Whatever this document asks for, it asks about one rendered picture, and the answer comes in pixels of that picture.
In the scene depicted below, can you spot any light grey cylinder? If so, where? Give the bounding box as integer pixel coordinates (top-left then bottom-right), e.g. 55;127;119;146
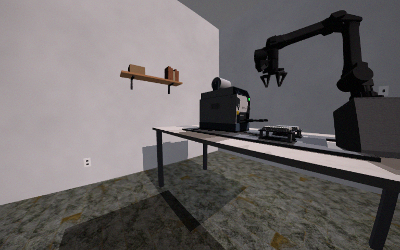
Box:
211;77;231;89

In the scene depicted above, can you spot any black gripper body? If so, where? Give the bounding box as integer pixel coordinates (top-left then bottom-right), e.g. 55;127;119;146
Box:
262;59;285;76

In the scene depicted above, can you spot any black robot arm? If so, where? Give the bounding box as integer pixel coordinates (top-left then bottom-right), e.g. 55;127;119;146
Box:
254;10;384;100

